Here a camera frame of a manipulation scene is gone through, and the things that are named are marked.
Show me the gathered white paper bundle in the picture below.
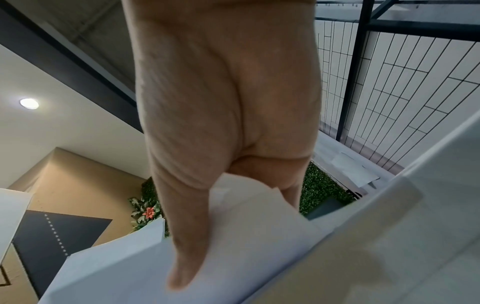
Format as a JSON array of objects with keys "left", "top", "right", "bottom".
[{"left": 36, "top": 173, "right": 335, "bottom": 304}]

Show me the artificial fern plant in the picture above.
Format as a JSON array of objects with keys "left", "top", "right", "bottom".
[{"left": 129, "top": 196, "right": 166, "bottom": 232}]

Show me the person's right hand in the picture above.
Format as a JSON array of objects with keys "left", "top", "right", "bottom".
[{"left": 121, "top": 0, "right": 324, "bottom": 290}]

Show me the artificial green hedge panel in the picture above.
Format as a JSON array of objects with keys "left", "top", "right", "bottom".
[{"left": 140, "top": 161, "right": 358, "bottom": 238}]

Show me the black metal shelf frame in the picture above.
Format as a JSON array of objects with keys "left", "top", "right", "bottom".
[{"left": 335, "top": 0, "right": 480, "bottom": 143}]

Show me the white paper note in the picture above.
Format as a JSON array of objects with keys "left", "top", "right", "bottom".
[{"left": 331, "top": 151, "right": 381, "bottom": 188}]

